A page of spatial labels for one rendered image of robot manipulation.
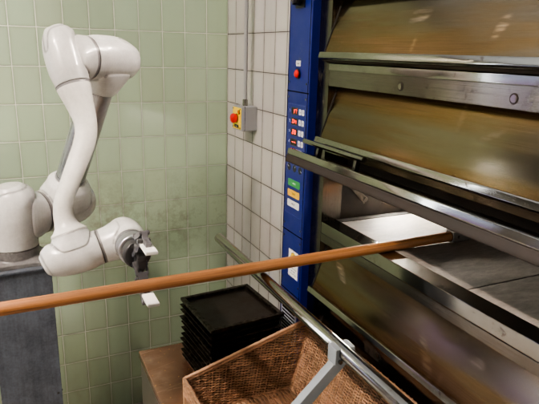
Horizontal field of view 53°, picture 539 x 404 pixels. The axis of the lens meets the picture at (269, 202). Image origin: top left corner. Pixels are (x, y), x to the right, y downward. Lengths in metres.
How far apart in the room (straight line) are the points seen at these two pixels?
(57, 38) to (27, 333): 1.02
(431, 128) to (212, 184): 1.45
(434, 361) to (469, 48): 0.76
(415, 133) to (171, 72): 1.36
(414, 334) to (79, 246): 0.94
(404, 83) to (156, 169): 1.40
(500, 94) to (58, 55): 1.17
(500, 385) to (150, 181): 1.73
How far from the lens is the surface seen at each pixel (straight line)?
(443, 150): 1.34
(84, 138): 1.66
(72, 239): 1.61
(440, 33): 1.37
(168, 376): 2.11
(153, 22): 2.48
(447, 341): 1.46
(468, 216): 1.11
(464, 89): 1.30
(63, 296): 1.30
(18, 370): 2.18
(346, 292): 1.76
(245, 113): 2.24
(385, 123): 1.53
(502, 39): 1.23
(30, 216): 2.01
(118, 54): 1.79
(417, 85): 1.42
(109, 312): 2.71
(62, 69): 1.69
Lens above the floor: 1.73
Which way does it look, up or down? 16 degrees down
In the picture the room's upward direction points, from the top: 2 degrees clockwise
